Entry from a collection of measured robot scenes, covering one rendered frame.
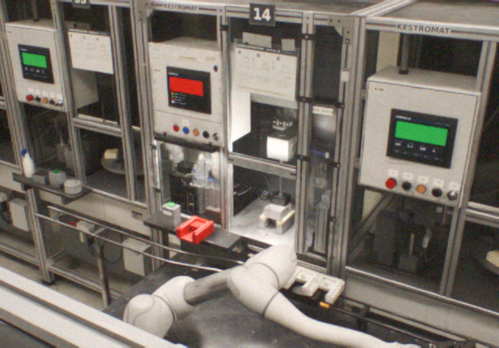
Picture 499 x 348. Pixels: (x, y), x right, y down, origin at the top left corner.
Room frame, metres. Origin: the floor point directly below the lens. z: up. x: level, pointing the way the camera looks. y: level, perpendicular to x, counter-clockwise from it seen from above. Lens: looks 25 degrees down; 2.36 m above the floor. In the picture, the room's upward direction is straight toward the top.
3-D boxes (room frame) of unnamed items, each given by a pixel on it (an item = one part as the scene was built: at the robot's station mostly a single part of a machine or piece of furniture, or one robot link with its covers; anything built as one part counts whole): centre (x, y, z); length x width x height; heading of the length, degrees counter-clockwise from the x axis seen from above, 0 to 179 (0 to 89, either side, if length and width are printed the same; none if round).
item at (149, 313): (1.83, 0.44, 0.85); 0.18 x 0.16 x 0.22; 148
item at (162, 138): (2.55, 0.32, 1.37); 0.36 x 0.04 x 0.04; 59
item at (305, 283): (2.10, -0.24, 0.84); 0.36 x 0.14 x 0.10; 59
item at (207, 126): (2.67, 0.25, 1.60); 0.42 x 0.29 x 0.46; 59
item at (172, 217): (2.53, 0.40, 0.97); 0.08 x 0.08 x 0.12; 59
